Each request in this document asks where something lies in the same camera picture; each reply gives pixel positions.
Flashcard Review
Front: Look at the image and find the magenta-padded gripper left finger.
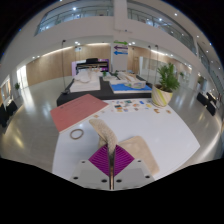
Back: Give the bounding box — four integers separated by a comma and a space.
70, 144, 112, 190

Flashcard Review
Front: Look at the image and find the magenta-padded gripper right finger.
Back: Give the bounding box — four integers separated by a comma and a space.
112, 144, 156, 190

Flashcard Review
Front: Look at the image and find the beige knitted towel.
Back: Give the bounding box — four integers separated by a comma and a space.
88, 118, 161, 177

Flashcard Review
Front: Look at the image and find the salmon pink flat board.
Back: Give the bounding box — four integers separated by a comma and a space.
49, 93, 110, 134

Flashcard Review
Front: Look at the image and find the black draped display table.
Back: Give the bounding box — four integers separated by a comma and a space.
55, 74, 158, 108

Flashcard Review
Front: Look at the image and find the blue base architectural model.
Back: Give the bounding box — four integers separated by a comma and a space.
109, 70, 153, 94

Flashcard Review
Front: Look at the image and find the potted plant in striped pot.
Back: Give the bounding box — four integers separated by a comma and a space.
150, 62, 181, 108

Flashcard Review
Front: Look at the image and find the white architectural model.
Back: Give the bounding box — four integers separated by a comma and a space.
69, 69, 102, 93

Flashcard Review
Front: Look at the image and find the purple lit display screen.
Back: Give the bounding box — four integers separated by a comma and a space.
70, 60, 78, 76

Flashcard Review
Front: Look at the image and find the black digital piano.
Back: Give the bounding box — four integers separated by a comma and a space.
74, 58, 110, 75

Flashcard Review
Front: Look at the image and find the black chairs group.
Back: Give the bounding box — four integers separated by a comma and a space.
0, 99, 19, 128
196, 90, 221, 117

